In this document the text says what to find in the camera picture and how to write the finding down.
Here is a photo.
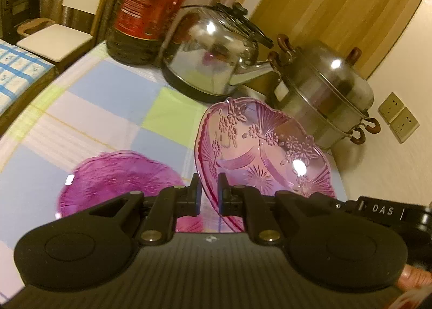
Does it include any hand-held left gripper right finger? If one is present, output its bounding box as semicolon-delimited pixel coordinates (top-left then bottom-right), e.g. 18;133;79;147
217;173;339;246

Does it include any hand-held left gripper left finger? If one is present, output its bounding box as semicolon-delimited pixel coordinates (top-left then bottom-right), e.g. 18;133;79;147
90;173;203;246

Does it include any pink flower-pattern glass plate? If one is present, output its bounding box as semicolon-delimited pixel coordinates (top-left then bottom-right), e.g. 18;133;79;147
194;97;338;233

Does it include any magenta glass bowl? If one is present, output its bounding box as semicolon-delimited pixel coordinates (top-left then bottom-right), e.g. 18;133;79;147
56;150;204;233

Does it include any person's right hand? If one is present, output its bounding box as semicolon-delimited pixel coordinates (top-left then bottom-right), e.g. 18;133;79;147
397;263;432;293

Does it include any checked pastel tablecloth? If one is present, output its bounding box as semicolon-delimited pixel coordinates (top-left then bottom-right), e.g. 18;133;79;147
0;41;350;298

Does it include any stainless steel steamer pot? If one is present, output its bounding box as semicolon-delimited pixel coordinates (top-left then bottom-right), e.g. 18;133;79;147
268;34;382;151

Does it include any stainless steel kettle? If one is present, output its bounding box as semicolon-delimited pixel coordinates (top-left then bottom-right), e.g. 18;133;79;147
161;3;282;104

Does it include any dark oil bottle red label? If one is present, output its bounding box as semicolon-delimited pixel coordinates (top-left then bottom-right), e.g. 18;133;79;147
106;0;195;67

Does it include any white wooden chair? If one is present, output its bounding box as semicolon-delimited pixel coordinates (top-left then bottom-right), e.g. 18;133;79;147
15;0;122;73

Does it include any blue checked cloth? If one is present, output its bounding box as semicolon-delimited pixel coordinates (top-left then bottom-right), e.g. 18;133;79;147
0;39;56;116

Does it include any beige wall socket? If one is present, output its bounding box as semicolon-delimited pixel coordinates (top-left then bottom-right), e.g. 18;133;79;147
390;107;421;144
378;92;406;124

